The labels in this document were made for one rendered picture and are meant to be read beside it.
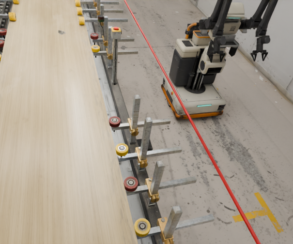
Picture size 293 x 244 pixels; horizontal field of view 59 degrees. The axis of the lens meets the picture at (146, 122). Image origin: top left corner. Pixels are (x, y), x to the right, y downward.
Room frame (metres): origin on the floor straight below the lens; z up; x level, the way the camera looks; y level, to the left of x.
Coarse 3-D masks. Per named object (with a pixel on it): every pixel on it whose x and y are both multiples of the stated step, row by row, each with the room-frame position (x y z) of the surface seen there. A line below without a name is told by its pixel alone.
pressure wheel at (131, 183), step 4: (124, 180) 0.80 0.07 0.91; (128, 180) 0.81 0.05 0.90; (132, 180) 0.81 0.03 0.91; (136, 180) 0.81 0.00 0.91; (124, 184) 0.78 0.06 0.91; (128, 184) 0.78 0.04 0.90; (132, 184) 0.78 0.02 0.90; (136, 184) 0.79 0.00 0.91; (128, 188) 0.76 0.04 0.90; (132, 188) 0.76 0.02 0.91; (136, 188) 0.78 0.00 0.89
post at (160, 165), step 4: (156, 164) 0.81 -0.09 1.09; (160, 164) 0.80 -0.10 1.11; (156, 168) 0.80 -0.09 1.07; (160, 168) 0.79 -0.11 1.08; (156, 172) 0.79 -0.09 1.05; (160, 172) 0.79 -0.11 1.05; (156, 176) 0.79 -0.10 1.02; (160, 176) 0.79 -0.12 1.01; (152, 180) 0.81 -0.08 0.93; (156, 180) 0.79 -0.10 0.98; (160, 180) 0.80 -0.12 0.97; (152, 184) 0.80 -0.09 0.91; (156, 184) 0.79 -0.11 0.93; (152, 188) 0.79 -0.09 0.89; (156, 188) 0.79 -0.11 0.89; (152, 192) 0.78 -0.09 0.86; (156, 192) 0.79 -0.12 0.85; (148, 196) 0.81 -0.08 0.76; (148, 200) 0.80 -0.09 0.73
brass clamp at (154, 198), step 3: (147, 180) 0.87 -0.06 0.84; (147, 183) 0.85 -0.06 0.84; (150, 183) 0.85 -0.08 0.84; (147, 186) 0.83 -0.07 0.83; (150, 186) 0.83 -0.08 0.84; (147, 192) 0.82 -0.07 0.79; (150, 192) 0.79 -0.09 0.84; (150, 195) 0.78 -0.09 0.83; (153, 195) 0.78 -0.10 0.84; (156, 195) 0.78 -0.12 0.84; (150, 198) 0.77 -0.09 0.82; (153, 198) 0.76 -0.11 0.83; (156, 198) 0.77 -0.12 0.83; (153, 201) 0.76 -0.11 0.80; (156, 201) 0.77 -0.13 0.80
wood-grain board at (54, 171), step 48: (48, 0) 3.12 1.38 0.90; (48, 48) 2.05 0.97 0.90; (0, 96) 1.32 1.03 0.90; (48, 96) 1.40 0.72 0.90; (96, 96) 1.48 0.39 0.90; (0, 144) 0.92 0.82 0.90; (48, 144) 0.97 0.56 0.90; (96, 144) 1.03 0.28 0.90; (0, 192) 0.62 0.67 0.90; (48, 192) 0.66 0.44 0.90; (96, 192) 0.71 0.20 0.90; (0, 240) 0.40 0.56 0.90; (48, 240) 0.43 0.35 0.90; (96, 240) 0.47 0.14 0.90
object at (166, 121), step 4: (152, 120) 1.38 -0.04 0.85; (156, 120) 1.38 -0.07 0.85; (160, 120) 1.39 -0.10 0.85; (164, 120) 1.40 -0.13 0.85; (168, 120) 1.40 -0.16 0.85; (120, 124) 1.28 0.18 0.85; (124, 124) 1.29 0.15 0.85; (128, 124) 1.29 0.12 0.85; (140, 124) 1.32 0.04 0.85; (152, 124) 1.35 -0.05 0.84; (156, 124) 1.36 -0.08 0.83; (160, 124) 1.37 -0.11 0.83; (112, 128) 1.24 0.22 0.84; (116, 128) 1.25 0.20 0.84; (120, 128) 1.26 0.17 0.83; (124, 128) 1.27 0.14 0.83; (128, 128) 1.28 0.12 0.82
